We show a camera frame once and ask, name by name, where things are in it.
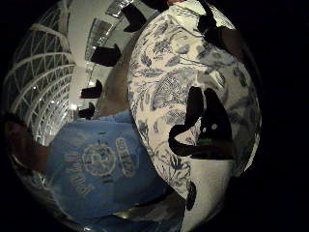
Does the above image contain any the person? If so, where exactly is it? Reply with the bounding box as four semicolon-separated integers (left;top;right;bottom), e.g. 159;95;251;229
4;109;191;232

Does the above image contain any white blue floral bowl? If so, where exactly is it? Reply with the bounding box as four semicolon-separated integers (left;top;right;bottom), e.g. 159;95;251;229
126;0;264;232

